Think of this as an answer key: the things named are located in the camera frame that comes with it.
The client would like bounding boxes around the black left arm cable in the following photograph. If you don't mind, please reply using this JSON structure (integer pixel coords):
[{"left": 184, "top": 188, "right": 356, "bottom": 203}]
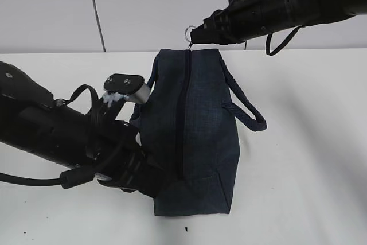
[{"left": 0, "top": 84, "right": 127, "bottom": 190}]

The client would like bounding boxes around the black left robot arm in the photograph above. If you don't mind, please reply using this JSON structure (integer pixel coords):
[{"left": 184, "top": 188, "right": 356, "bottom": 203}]
[{"left": 1, "top": 63, "right": 167, "bottom": 198}]

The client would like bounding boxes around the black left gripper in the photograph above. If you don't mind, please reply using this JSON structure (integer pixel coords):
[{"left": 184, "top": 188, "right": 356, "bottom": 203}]
[{"left": 85, "top": 104, "right": 170, "bottom": 199}]

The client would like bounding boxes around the silver zipper pull ring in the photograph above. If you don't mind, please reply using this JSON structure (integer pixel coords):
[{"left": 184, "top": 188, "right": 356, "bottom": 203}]
[{"left": 183, "top": 25, "right": 196, "bottom": 52}]

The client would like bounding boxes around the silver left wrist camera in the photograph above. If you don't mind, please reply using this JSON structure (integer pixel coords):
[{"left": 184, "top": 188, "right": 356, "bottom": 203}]
[{"left": 102, "top": 73, "right": 151, "bottom": 107}]

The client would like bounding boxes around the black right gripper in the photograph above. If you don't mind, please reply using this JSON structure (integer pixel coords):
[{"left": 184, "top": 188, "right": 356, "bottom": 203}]
[{"left": 190, "top": 0, "right": 258, "bottom": 45}]

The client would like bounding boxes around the dark navy lunch bag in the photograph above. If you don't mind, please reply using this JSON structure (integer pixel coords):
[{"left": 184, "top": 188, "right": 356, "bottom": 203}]
[{"left": 131, "top": 49, "right": 267, "bottom": 217}]

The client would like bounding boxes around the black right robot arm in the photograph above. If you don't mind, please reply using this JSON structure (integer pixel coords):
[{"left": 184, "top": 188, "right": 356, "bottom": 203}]
[{"left": 190, "top": 0, "right": 366, "bottom": 45}]

